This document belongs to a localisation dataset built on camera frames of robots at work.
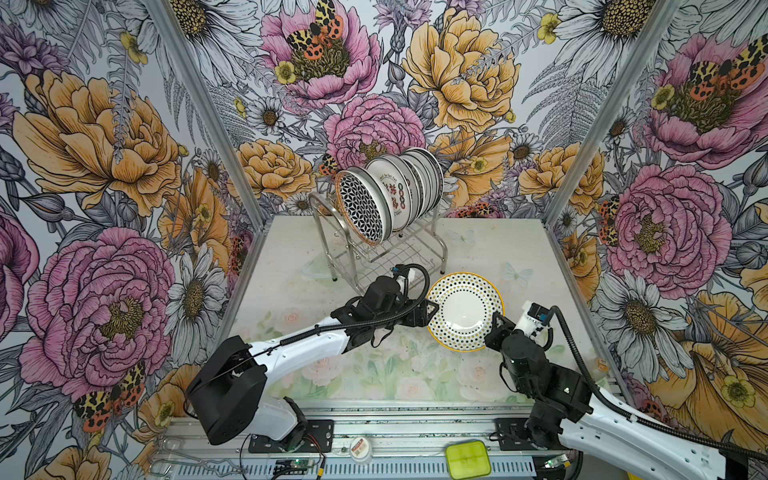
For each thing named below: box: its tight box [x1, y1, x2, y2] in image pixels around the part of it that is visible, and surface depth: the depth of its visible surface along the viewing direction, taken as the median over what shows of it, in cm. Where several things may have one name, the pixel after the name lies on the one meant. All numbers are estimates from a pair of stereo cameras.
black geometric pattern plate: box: [334, 169, 392, 246], surface depth 71 cm
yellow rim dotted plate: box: [426, 272, 506, 353], surface depth 82 cm
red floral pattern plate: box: [372, 154, 417, 232], surface depth 77 cm
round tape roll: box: [350, 436, 372, 463], surface depth 65 cm
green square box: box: [446, 440, 491, 480], surface depth 71 cm
